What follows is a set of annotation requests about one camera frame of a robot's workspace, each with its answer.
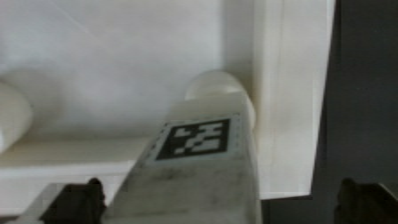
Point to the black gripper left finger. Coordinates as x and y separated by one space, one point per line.
78 205

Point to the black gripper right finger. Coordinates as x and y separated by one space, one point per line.
366 204

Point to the white table leg front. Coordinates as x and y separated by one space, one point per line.
190 185

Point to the white square table top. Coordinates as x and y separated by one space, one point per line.
101 55

